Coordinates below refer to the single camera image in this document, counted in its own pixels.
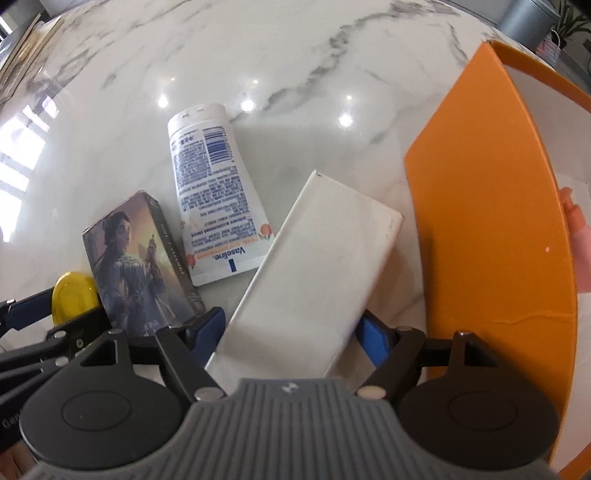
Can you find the orange storage box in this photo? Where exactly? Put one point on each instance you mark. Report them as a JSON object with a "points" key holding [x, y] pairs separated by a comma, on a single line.
{"points": [[485, 175]]}

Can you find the potted green plant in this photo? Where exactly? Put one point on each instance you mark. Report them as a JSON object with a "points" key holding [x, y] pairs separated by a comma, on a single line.
{"points": [[573, 19]]}

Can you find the white Vaseline lotion tube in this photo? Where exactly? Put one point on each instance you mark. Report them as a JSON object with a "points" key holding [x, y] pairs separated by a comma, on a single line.
{"points": [[223, 225]]}

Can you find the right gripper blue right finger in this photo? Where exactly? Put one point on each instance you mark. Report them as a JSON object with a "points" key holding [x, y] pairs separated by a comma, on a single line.
{"points": [[375, 337]]}

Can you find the grey metal trash bin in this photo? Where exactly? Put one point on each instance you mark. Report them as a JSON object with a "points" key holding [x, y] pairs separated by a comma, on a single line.
{"points": [[529, 21]]}

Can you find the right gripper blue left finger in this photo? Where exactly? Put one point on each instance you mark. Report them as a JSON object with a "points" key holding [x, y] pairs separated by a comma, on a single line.
{"points": [[203, 333]]}

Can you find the yellow round lid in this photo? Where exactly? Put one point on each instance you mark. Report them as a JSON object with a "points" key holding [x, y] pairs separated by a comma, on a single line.
{"points": [[74, 294]]}

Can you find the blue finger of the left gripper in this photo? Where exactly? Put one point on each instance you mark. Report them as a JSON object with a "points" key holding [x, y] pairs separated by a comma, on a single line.
{"points": [[17, 315]]}

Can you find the illustrated card box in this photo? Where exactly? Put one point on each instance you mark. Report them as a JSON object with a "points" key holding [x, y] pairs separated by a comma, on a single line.
{"points": [[141, 276]]}

